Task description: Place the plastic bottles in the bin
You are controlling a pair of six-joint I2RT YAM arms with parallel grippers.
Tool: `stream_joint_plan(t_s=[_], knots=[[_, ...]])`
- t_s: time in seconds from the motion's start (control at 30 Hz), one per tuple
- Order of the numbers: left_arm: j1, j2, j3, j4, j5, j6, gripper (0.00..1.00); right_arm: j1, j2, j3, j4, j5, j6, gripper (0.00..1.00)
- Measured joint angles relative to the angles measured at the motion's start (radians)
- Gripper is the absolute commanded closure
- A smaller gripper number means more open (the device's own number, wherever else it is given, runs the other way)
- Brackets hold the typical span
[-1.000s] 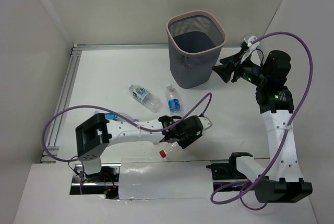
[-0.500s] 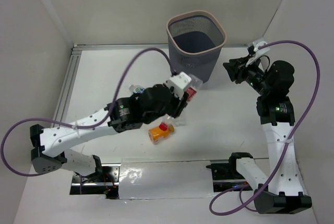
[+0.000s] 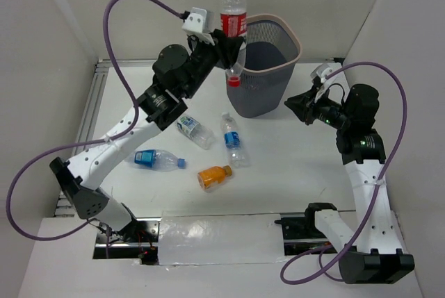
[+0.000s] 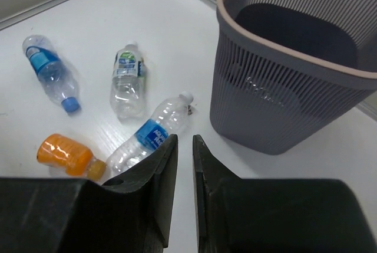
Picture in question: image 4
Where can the crushed blue cap bottle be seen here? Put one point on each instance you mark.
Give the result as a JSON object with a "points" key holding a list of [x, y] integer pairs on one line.
{"points": [[55, 77]]}

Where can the blue label water bottle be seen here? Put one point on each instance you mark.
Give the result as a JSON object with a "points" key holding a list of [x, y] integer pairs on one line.
{"points": [[171, 116]]}

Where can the orange juice bottle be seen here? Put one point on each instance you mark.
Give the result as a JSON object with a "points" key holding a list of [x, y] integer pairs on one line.
{"points": [[74, 158]]}

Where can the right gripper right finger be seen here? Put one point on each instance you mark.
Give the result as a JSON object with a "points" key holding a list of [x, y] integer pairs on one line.
{"points": [[274, 215]]}

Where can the grey mesh waste bin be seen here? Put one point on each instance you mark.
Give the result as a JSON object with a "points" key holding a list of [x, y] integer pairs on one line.
{"points": [[284, 69]]}

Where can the green white label bottle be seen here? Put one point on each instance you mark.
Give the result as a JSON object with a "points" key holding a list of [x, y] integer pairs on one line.
{"points": [[127, 96]]}

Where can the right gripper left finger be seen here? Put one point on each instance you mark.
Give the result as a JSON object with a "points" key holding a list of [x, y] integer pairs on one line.
{"points": [[131, 212]]}

